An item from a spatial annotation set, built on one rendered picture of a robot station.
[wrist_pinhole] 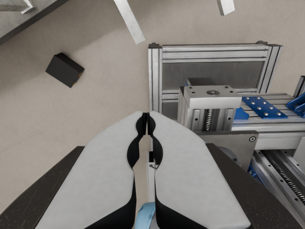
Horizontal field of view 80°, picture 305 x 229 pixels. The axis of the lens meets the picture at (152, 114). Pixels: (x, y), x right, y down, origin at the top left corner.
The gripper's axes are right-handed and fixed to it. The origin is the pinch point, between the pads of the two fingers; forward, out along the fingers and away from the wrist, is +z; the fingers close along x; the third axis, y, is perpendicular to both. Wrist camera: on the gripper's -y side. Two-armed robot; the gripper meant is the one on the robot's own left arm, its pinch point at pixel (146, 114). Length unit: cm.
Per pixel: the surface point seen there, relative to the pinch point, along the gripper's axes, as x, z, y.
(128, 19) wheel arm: -5.3, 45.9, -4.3
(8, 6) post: -39, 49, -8
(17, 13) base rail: -44, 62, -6
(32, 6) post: -38, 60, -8
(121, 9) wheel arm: -6.9, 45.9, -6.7
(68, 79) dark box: -59, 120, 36
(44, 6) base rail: -35, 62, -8
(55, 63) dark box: -65, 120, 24
